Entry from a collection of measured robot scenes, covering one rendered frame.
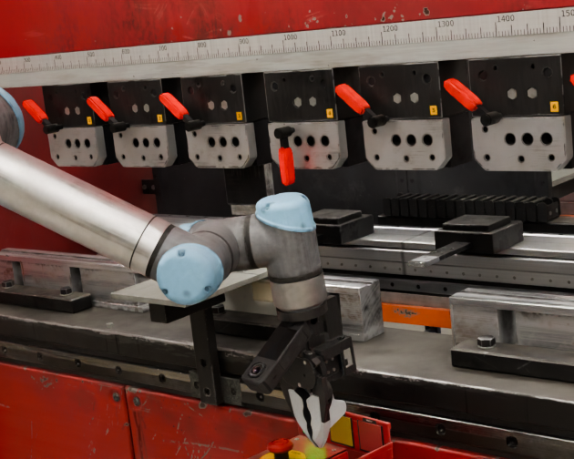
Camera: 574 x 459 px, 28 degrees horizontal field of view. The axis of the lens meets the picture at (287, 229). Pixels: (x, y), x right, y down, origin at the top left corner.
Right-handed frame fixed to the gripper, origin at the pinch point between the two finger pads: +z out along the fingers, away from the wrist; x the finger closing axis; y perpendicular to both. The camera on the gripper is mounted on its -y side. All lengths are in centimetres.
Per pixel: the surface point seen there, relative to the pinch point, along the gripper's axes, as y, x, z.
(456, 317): 32.7, -0.8, -6.9
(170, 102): 24, 51, -44
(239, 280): 17.7, 32.8, -14.7
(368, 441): 9.8, -0.6, 4.3
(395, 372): 20.4, 2.2, -1.8
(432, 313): 185, 144, 67
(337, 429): 9.8, 5.8, 3.8
